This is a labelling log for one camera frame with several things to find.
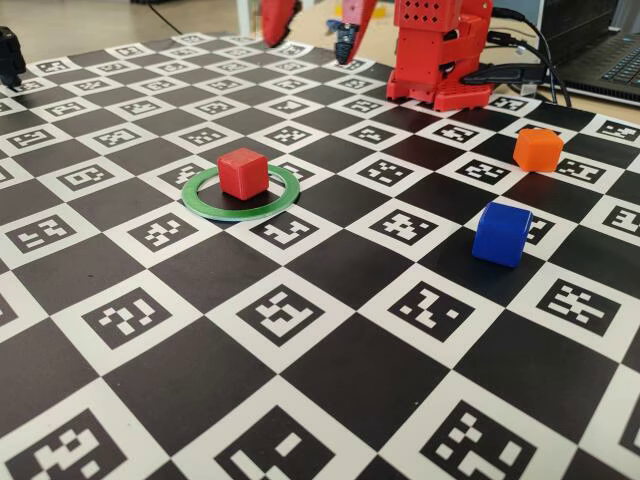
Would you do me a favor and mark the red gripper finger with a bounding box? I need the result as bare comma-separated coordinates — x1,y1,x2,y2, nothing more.
260,0,303,50

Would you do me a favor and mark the red gripper finger with black pad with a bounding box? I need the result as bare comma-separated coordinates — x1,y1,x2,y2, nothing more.
333,0,377,67

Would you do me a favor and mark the red cube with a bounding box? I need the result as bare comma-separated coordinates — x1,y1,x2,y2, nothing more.
217,147,271,201

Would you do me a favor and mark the orange cube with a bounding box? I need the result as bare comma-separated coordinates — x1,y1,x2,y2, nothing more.
512,127,565,174

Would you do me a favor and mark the blue cube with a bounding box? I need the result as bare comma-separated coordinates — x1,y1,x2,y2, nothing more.
471,201,534,269

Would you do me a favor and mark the thick black power plug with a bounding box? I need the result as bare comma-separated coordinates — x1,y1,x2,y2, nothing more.
460,63,545,87

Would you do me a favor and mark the black laptop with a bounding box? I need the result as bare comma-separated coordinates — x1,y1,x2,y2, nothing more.
542,0,640,105

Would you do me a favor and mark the black clamp device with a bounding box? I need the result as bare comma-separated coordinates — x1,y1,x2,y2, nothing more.
0,25,28,95

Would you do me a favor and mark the black white marker mat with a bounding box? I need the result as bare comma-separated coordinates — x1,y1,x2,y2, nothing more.
0,32,640,480

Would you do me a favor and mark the black floor cable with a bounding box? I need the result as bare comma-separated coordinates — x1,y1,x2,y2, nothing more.
130,0,185,37

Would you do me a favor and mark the black cable with plug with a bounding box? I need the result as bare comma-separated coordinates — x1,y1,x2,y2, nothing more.
487,30,561,104
492,7,574,107

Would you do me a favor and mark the green flat ring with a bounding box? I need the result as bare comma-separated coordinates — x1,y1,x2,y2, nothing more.
180,164,302,223

